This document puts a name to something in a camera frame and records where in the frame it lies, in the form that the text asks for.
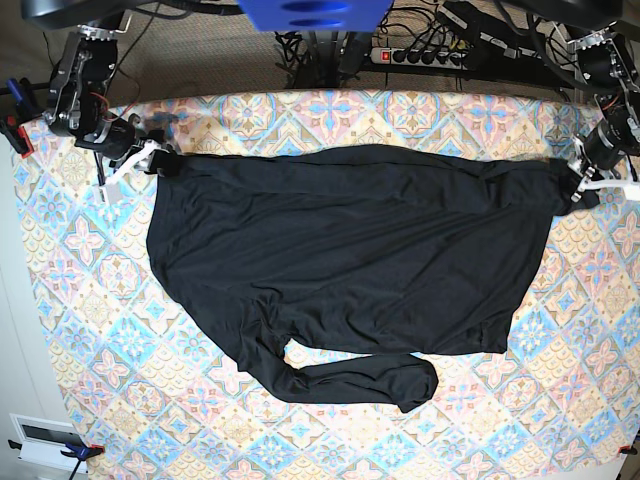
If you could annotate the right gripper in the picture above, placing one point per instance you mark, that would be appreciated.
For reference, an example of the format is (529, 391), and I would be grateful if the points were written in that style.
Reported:
(126, 145)

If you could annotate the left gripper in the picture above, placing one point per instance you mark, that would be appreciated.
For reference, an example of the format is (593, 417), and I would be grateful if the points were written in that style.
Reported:
(598, 154)

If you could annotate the black t-shirt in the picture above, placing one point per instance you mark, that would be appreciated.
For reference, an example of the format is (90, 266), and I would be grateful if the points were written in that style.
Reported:
(330, 277)

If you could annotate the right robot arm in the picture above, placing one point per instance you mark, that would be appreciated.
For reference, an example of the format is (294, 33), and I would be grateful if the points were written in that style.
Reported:
(77, 106)

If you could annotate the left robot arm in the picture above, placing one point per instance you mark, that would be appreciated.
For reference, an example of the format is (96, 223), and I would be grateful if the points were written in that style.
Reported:
(604, 69)

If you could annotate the blue clamp upper left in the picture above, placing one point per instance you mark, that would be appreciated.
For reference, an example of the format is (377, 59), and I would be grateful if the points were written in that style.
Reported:
(12, 125)

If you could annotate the blue clamp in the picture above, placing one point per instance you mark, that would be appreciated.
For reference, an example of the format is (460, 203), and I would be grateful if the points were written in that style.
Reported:
(12, 125)
(75, 451)

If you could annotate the white power strip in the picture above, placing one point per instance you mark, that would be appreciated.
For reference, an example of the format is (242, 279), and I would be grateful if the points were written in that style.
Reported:
(435, 58)

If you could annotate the patterned tablecloth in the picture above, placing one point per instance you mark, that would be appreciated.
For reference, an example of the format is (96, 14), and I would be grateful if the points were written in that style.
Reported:
(135, 376)

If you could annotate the white floor box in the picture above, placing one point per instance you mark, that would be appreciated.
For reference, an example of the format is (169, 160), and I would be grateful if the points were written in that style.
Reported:
(42, 442)

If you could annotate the blue clamp lower left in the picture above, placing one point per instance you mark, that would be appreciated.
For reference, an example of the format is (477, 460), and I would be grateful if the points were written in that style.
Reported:
(75, 451)

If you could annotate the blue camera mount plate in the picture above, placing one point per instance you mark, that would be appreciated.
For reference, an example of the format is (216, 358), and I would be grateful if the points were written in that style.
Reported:
(315, 15)

